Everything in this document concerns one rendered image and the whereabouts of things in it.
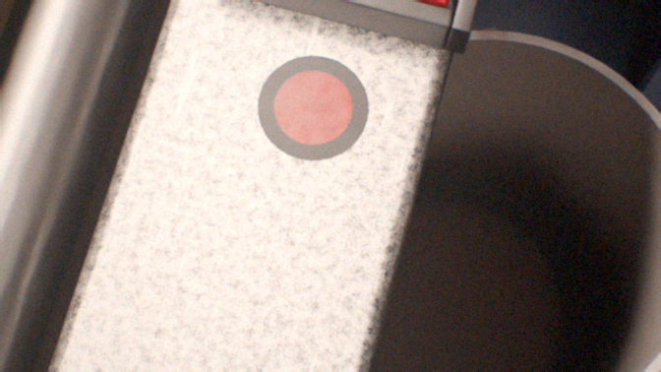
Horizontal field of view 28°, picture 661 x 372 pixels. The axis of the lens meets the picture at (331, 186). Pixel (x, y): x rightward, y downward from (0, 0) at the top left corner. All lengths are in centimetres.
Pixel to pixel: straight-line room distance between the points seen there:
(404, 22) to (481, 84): 69
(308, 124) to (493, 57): 65
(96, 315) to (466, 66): 69
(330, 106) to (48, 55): 8
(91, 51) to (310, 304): 10
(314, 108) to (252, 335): 7
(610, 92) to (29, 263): 69
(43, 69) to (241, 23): 6
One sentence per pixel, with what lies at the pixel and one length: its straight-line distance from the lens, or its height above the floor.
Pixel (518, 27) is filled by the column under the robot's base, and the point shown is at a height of 1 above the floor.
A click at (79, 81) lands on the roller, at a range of 39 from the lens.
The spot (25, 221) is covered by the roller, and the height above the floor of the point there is 92.
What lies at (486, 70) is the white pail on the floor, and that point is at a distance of 104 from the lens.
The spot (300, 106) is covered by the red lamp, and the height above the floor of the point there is 92.
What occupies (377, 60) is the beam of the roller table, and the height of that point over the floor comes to 92.
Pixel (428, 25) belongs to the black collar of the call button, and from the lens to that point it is 37.
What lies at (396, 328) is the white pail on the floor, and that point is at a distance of 129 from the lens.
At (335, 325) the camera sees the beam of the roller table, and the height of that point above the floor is 92.
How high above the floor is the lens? 127
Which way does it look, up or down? 73 degrees down
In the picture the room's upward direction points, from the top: 5 degrees clockwise
